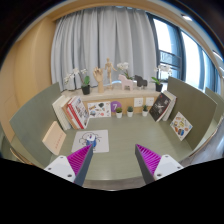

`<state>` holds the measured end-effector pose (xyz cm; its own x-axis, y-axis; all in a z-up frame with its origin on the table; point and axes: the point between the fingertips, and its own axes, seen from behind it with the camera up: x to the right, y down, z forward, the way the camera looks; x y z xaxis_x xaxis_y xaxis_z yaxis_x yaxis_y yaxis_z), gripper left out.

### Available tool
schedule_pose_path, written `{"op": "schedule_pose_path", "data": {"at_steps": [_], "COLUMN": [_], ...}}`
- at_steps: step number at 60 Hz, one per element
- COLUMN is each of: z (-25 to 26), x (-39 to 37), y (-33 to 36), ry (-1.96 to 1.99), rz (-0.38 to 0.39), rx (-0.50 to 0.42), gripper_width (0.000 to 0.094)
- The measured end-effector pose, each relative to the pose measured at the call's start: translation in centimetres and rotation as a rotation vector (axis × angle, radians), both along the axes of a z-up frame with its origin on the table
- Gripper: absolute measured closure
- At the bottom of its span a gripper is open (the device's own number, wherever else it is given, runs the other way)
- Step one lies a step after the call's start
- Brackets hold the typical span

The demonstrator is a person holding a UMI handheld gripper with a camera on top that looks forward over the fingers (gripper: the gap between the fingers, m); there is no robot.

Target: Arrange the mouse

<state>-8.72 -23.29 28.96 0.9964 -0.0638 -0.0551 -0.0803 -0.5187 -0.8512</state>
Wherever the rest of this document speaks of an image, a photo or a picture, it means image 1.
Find black horse figure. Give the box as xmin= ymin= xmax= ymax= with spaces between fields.
xmin=134 ymin=75 xmax=149 ymax=90

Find wooden mannequin figure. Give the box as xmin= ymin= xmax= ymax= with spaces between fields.
xmin=104 ymin=57 xmax=118 ymax=90

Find white orchid in black pot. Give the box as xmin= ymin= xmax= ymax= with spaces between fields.
xmin=63 ymin=68 xmax=92 ymax=96

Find beige card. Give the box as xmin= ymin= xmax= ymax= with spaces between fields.
xmin=41 ymin=120 xmax=67 ymax=156

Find small plant in white pot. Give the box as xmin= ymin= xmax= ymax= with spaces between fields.
xmin=126 ymin=105 xmax=134 ymax=118
xmin=115 ymin=106 xmax=124 ymax=119
xmin=141 ymin=104 xmax=149 ymax=118

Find white orchid in dark pot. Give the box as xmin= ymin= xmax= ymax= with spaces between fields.
xmin=150 ymin=63 xmax=174 ymax=93

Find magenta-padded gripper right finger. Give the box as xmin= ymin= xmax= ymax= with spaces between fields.
xmin=134 ymin=143 xmax=184 ymax=185

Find purple round number sign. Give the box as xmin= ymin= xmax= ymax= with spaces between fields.
xmin=110 ymin=100 xmax=123 ymax=114

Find grey curtain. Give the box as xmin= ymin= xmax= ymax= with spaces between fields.
xmin=50 ymin=5 xmax=158 ymax=93

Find pink horse figure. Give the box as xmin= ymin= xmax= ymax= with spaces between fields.
xmin=118 ymin=74 xmax=134 ymax=91

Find white book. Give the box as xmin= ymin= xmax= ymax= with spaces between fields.
xmin=51 ymin=95 xmax=73 ymax=131

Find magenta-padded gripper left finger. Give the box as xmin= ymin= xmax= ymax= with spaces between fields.
xmin=43 ymin=143 xmax=94 ymax=187

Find wooden hand model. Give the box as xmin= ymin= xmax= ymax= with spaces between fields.
xmin=92 ymin=66 xmax=105 ymax=94

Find window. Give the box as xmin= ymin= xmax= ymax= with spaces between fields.
xmin=146 ymin=13 xmax=224 ymax=98

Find white orchid flowers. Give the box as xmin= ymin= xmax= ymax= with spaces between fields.
xmin=117 ymin=61 xmax=134 ymax=81

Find white mouse pad with drawing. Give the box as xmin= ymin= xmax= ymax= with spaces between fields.
xmin=71 ymin=129 xmax=110 ymax=154

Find white wall outlet plate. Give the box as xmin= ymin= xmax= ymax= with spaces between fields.
xmin=133 ymin=97 xmax=145 ymax=108
xmin=145 ymin=96 xmax=156 ymax=107

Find black cover book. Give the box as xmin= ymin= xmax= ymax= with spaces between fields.
xmin=148 ymin=92 xmax=172 ymax=123

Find colourful sticker sheet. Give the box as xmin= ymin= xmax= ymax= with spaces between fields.
xmin=169 ymin=111 xmax=194 ymax=142

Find green felt desk partition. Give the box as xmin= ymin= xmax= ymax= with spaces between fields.
xmin=9 ymin=82 xmax=63 ymax=168
xmin=166 ymin=76 xmax=218 ymax=151

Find blue and white computer mouse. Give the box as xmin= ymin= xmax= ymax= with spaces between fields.
xmin=85 ymin=133 xmax=98 ymax=149

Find white sticker sheet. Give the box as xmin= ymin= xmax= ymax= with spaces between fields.
xmin=87 ymin=100 xmax=112 ymax=119

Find red-spined photo cover book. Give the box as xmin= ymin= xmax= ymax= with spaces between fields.
xmin=66 ymin=95 xmax=90 ymax=130

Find tan book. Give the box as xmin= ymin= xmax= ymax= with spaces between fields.
xmin=59 ymin=98 xmax=79 ymax=130

